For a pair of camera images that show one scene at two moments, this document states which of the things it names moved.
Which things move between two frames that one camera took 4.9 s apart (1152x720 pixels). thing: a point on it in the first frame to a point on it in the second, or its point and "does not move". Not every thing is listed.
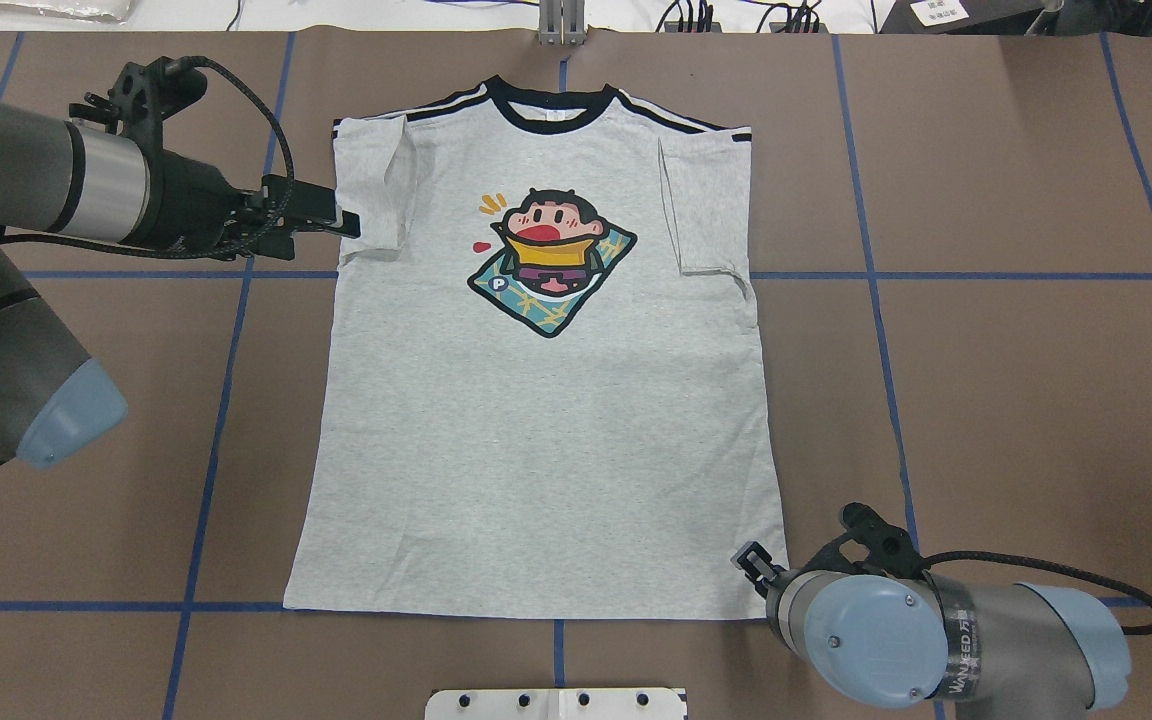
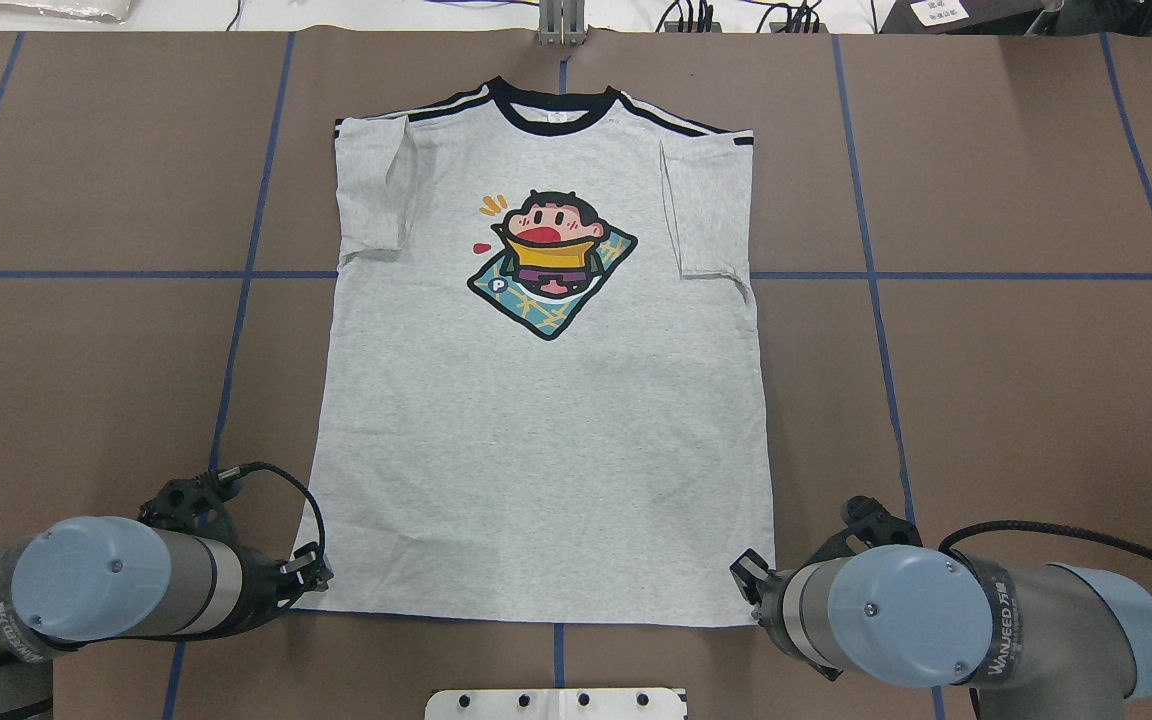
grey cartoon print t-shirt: x=538 y=392 does not move
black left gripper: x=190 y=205 to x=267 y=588
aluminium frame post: x=562 y=23 does not move
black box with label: x=958 y=17 does not move
